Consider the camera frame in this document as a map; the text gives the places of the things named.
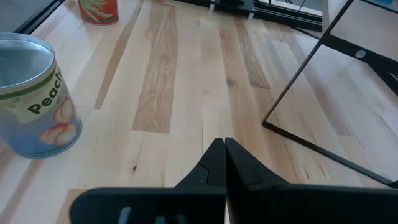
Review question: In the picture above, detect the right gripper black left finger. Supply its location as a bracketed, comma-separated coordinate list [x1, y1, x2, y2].
[69, 138, 228, 224]

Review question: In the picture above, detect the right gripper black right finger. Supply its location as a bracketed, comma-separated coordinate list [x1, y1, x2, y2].
[226, 137, 398, 224]

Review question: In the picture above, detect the red green-beans tin can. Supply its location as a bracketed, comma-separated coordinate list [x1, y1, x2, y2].
[76, 0, 120, 26]

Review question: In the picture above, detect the blue peach tin can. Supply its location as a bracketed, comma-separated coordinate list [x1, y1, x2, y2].
[0, 32, 83, 159]

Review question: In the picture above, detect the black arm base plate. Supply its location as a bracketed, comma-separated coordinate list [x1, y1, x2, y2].
[207, 0, 259, 15]

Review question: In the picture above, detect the black aluminium table frame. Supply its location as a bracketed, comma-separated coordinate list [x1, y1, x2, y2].
[14, 0, 324, 35]

